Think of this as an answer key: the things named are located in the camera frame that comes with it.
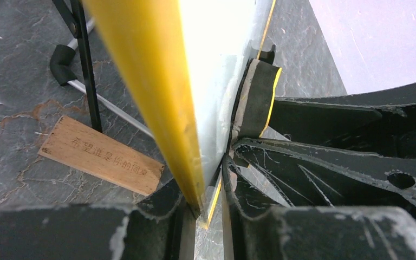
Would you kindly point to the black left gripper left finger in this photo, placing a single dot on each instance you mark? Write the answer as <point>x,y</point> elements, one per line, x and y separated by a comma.
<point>160,226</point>

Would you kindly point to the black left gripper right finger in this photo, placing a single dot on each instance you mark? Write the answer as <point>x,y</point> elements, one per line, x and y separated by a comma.
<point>257,227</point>

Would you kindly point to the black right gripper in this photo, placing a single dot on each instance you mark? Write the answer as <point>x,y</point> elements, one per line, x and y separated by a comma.
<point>310,175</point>

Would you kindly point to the yellow whiteboard eraser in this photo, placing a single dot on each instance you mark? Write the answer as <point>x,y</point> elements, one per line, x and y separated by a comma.
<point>256,100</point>

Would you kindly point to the yellow framed whiteboard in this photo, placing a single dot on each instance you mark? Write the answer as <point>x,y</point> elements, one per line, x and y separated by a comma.
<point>184,63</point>

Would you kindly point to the black whiteboard foot clip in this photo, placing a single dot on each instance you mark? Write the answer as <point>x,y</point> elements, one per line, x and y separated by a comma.
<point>268,56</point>

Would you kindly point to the flat engraved wooden plank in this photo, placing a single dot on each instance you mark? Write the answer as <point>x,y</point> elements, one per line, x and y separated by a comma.
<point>76,145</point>

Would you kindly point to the silver camera pole stand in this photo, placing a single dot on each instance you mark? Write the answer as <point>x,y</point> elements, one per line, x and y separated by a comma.
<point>73,15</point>

